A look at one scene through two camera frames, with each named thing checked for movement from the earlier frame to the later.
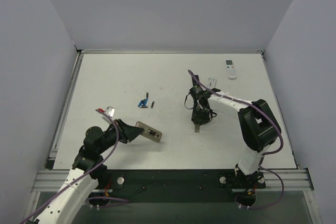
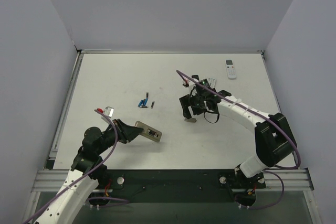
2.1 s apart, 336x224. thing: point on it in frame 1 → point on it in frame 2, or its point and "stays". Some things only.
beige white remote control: x=149 y=132 stays
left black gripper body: x=123 y=131 stays
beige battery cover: x=197 y=128 → x=193 y=120
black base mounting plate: x=174 y=185 stays
